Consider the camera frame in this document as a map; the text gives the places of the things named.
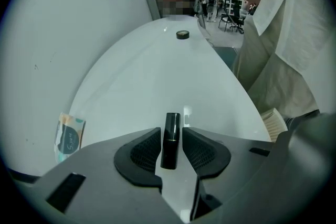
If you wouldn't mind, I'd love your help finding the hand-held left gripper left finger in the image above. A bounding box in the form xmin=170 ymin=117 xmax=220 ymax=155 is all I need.
xmin=15 ymin=127 xmax=182 ymax=224

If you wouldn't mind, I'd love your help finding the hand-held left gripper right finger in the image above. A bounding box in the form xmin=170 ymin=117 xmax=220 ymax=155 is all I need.
xmin=182 ymin=127 xmax=274 ymax=224

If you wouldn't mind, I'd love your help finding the wooden drawer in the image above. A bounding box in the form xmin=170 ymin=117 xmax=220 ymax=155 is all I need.
xmin=260 ymin=108 xmax=289 ymax=143

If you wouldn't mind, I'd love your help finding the small round brown object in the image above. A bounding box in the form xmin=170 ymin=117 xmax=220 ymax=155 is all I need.
xmin=175 ymin=29 xmax=191 ymax=40

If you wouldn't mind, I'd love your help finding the white storage shelf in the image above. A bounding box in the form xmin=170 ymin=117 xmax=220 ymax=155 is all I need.
xmin=222 ymin=0 xmax=245 ymax=17

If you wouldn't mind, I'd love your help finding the person's white shirt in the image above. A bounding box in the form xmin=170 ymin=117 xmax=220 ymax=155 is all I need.
xmin=232 ymin=0 xmax=336 ymax=125

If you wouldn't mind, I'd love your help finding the black office chair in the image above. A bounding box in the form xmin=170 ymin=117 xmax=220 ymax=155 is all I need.
xmin=218 ymin=13 xmax=245 ymax=34

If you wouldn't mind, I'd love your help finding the black lipstick tube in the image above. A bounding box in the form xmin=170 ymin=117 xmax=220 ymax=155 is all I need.
xmin=160 ymin=112 xmax=182 ymax=170

